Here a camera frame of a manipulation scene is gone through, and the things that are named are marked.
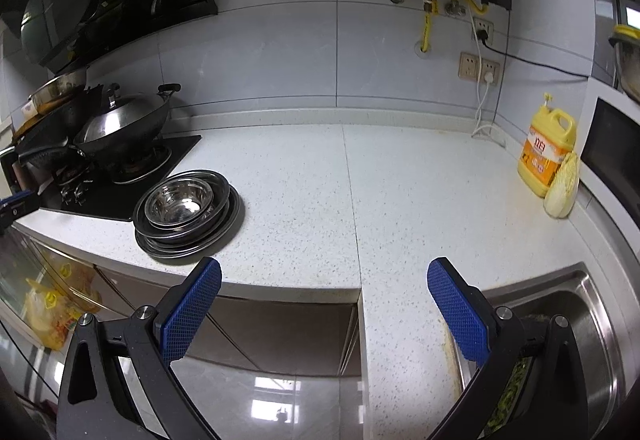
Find yellow gas hose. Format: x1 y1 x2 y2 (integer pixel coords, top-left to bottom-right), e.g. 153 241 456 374
421 0 434 53

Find white power cable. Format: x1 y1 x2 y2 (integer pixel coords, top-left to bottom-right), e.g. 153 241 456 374
471 16 507 141

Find white wall outlet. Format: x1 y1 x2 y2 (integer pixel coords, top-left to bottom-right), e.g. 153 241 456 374
472 17 495 45

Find green vegetable scraps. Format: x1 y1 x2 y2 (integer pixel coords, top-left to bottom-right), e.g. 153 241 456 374
482 355 533 440

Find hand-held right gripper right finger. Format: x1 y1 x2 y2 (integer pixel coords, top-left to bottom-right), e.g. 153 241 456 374
426 257 591 440

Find steel wok lid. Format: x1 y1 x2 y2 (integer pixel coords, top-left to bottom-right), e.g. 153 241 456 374
75 84 167 147

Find black wok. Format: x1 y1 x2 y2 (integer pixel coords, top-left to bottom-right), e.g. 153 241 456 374
72 84 182 165

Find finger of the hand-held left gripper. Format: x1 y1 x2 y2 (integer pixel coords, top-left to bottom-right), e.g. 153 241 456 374
0 191 40 233

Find beige wall outlet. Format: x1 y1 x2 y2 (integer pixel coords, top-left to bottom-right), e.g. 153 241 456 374
460 52 501 83

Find black frying pan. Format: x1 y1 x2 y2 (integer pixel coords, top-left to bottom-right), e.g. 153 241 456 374
15 117 96 173

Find napa cabbage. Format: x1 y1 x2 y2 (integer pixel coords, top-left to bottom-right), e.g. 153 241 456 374
543 151 581 219

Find small steel bowl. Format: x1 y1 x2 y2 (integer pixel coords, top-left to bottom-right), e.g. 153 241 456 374
145 180 215 228

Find steel burner ring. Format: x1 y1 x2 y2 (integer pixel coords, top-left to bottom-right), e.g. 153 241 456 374
112 145 173 184

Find steel pot with yellow lid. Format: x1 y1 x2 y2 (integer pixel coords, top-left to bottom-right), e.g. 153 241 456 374
607 24 640 103

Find steel sink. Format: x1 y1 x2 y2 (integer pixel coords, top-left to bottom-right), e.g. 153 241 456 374
452 262 640 440

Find black glass stove top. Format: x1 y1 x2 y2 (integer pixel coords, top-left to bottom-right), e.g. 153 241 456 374
40 135 203 223

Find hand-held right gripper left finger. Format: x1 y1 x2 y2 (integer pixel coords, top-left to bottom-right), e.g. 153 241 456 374
56 257 222 440

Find yellow detergent bottle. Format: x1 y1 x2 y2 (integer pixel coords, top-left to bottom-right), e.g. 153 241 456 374
517 93 577 198

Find grey cabinet door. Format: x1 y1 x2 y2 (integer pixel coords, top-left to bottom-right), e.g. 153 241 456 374
95 265 362 377

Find steel pan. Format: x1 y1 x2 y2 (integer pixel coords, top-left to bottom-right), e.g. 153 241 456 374
27 67 91 113

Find white microwave oven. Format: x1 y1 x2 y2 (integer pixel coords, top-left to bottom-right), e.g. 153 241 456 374
580 94 640 221

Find black power cable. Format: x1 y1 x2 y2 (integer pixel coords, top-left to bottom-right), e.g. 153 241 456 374
480 32 588 81

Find large steel bowl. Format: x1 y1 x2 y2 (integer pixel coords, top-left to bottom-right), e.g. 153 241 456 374
141 171 232 241

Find large steel plate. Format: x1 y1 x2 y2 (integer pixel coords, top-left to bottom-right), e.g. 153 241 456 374
133 192 246 261
135 190 241 253

